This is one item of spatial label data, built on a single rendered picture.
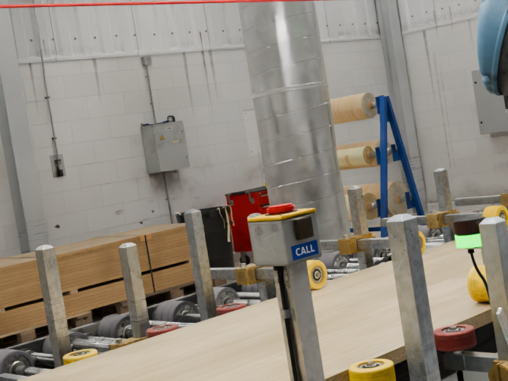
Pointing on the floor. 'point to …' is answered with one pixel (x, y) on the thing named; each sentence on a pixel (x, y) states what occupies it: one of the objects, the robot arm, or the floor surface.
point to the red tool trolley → (252, 196)
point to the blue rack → (384, 107)
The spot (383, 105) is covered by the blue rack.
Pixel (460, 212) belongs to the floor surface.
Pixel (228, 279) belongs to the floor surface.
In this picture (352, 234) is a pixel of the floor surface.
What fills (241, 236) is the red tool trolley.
